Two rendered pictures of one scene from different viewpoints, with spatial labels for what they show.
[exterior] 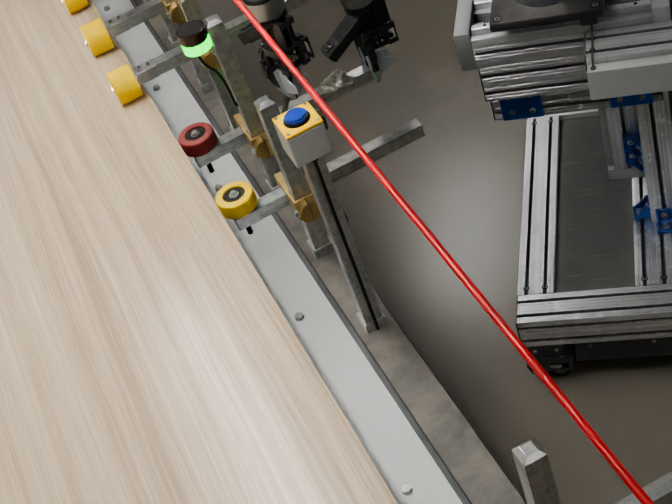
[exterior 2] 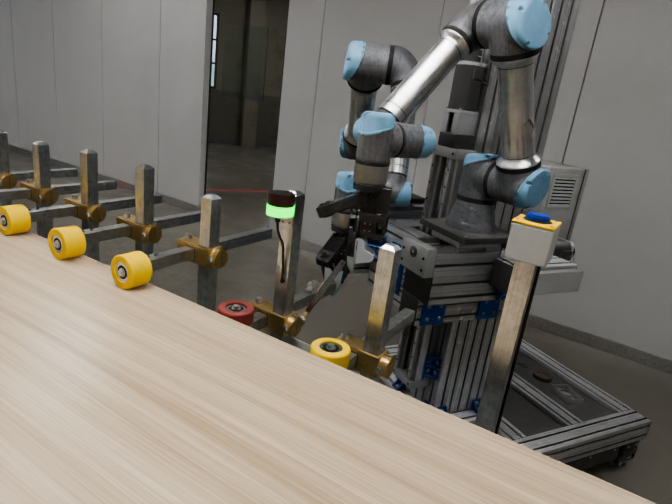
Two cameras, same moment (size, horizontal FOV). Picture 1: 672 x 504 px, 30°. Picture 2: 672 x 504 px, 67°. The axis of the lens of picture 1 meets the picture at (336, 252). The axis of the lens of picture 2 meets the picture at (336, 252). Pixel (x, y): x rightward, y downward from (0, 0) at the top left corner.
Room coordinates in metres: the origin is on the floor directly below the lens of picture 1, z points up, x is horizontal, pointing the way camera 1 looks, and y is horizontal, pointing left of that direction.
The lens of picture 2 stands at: (1.45, 0.86, 1.39)
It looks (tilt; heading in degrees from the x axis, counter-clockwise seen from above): 18 degrees down; 309
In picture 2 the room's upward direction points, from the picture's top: 8 degrees clockwise
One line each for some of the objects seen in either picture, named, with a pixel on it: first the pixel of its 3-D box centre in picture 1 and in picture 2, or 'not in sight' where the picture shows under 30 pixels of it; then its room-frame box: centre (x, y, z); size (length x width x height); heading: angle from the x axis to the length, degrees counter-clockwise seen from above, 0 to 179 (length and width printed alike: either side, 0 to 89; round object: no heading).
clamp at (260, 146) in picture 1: (255, 134); (273, 318); (2.25, 0.07, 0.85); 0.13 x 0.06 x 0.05; 10
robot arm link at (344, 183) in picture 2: not in sight; (348, 191); (2.32, -0.24, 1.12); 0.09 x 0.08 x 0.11; 127
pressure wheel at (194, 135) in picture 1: (203, 151); (234, 328); (2.25, 0.19, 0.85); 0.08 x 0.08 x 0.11
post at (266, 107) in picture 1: (299, 191); (374, 349); (1.98, 0.02, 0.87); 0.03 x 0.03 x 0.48; 10
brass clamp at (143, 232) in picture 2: (172, 2); (139, 229); (2.74, 0.15, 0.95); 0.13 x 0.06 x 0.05; 10
